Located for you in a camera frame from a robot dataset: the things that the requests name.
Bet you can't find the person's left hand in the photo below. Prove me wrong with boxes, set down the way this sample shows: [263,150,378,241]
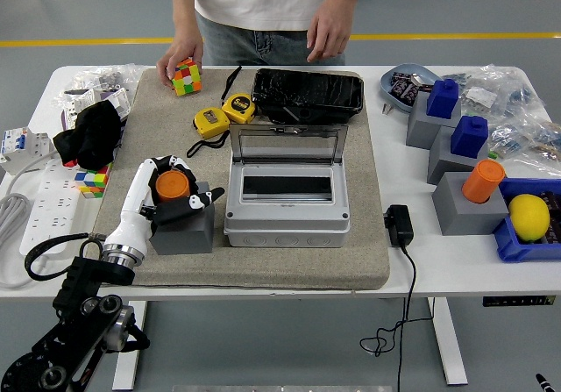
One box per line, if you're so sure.
[306,0,354,64]

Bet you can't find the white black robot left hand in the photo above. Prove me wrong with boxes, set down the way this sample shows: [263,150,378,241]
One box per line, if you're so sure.
[106,154,225,254]

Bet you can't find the person's right hand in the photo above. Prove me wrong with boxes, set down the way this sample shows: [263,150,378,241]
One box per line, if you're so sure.
[156,35,205,89]

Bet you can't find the multicolour puzzle cube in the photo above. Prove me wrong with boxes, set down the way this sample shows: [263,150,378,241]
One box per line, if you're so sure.
[73,163,110,200]
[169,58,203,98]

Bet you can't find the orange cylinder battery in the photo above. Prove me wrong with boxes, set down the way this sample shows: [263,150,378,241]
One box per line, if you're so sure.
[155,171,190,204]
[461,159,507,204]

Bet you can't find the grey electrical box clear lid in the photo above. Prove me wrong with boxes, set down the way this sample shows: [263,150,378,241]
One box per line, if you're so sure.
[223,123,352,249]

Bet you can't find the grey cube holder block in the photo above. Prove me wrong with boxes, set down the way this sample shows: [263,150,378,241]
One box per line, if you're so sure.
[148,180,216,255]
[406,89,463,151]
[432,171,512,237]
[427,124,491,186]

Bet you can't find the black plastic tray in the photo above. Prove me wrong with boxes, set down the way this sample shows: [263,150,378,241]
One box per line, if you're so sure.
[252,68,366,125]

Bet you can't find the person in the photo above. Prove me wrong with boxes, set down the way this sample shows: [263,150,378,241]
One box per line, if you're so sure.
[192,0,352,67]

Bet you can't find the yellow tape measure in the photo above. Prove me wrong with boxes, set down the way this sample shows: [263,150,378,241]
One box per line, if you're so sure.
[187,107,232,159]

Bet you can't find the clear bag small screws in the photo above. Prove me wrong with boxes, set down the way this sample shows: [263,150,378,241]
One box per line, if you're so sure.
[72,62,144,93]

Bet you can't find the yellow tape measure 5m label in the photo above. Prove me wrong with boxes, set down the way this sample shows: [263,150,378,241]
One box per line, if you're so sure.
[220,65,259,125]

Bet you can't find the black cloth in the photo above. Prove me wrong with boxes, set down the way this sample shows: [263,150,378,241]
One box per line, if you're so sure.
[52,100,125,170]

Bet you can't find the black table control panel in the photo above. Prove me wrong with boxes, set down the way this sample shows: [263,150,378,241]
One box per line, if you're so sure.
[482,295,553,309]

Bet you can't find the blue-grey bowl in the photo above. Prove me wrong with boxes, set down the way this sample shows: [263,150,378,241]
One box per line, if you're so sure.
[380,62,442,113]

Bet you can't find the white table leg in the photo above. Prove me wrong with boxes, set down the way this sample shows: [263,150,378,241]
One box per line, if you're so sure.
[111,300,148,391]
[427,297,469,387]

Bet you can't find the brown silver snack packet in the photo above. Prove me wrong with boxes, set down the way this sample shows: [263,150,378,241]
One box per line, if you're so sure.
[408,73,435,93]

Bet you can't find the clear bag white breakers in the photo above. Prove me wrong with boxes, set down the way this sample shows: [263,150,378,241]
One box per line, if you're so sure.
[54,85,132,131]

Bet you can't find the white circuit breaker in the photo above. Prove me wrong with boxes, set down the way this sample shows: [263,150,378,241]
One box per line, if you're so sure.
[0,126,58,176]

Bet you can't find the blue plastic block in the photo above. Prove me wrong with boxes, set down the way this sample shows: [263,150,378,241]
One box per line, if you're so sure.
[450,115,490,159]
[426,78,460,119]

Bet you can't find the blue storage bin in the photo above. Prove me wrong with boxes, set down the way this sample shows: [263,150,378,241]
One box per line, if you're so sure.
[491,177,561,264]

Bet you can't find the clear bag white connectors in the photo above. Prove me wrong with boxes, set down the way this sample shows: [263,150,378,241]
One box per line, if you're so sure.
[459,75,503,115]

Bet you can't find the yellow lemon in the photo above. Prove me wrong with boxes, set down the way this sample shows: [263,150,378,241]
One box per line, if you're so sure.
[508,193,551,242]

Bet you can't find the dark packets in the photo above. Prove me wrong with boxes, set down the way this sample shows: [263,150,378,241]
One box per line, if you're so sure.
[536,189,561,246]

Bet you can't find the grey-brown table mat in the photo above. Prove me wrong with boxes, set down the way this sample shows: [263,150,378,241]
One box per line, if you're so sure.
[82,67,392,291]

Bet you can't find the clear bag blue components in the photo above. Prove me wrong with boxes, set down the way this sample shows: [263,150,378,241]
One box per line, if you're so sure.
[481,63,551,124]

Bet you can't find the clear bag mixed components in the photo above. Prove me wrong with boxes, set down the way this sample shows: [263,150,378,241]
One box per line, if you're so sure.
[486,118,561,174]

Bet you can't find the white power strip with cord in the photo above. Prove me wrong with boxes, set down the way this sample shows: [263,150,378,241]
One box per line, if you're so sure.
[0,158,84,290]

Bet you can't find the black power adapter with cord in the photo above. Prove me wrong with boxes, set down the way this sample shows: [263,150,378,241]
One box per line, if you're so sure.
[359,204,438,392]

